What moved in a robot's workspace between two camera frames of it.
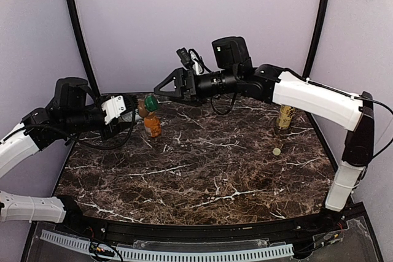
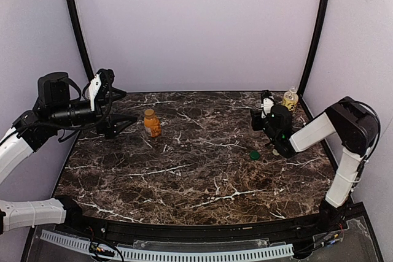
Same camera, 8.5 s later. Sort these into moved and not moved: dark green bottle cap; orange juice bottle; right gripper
Moved: right gripper; dark green bottle cap
Not moved: orange juice bottle
